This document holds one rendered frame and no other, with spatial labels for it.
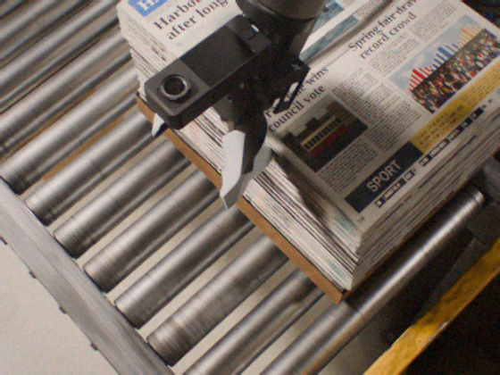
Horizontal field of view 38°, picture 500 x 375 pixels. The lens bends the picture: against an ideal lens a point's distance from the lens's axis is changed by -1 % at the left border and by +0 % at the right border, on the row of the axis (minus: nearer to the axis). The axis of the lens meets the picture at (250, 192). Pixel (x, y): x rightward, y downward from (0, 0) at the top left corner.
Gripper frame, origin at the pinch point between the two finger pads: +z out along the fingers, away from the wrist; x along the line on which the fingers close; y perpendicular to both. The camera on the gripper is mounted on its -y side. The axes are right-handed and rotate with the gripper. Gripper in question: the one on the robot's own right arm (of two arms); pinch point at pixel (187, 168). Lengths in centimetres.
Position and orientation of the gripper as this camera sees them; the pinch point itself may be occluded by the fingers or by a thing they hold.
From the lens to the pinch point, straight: 73.8
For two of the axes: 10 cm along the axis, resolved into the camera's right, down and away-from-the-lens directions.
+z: -3.7, 6.8, 6.3
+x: -6.8, -6.6, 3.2
